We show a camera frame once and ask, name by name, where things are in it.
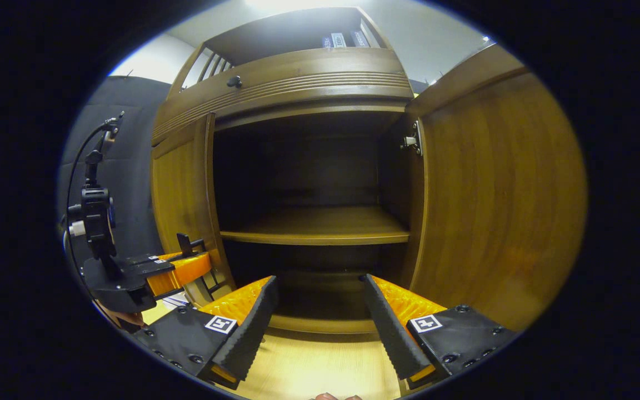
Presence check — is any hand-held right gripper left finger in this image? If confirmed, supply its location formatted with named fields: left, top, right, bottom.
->
left=131, top=275, right=279, bottom=389

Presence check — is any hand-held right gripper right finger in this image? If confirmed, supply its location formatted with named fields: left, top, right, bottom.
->
left=360, top=273, right=521, bottom=391

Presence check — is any black door handle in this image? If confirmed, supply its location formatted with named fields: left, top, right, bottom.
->
left=177, top=233, right=205, bottom=259

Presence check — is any wooden cabinet door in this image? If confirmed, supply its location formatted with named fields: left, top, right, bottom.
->
left=406, top=44, right=588, bottom=333
left=152, top=114, right=237, bottom=306

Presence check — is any wooden double-door shoe cabinet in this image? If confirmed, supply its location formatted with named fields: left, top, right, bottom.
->
left=151, top=7, right=426, bottom=337

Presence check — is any metal door hinge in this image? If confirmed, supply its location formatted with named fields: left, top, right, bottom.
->
left=401, top=119, right=423, bottom=156

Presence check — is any stack of white books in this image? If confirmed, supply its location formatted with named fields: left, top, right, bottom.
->
left=159, top=293, right=193, bottom=311

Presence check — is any black backdrop cloth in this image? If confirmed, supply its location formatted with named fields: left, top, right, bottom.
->
left=58, top=76, right=172, bottom=289

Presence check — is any wooden inner shelf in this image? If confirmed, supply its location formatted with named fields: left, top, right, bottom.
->
left=220, top=207, right=411, bottom=246

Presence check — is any black cable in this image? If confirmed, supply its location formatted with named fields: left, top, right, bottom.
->
left=64, top=119, right=111, bottom=278

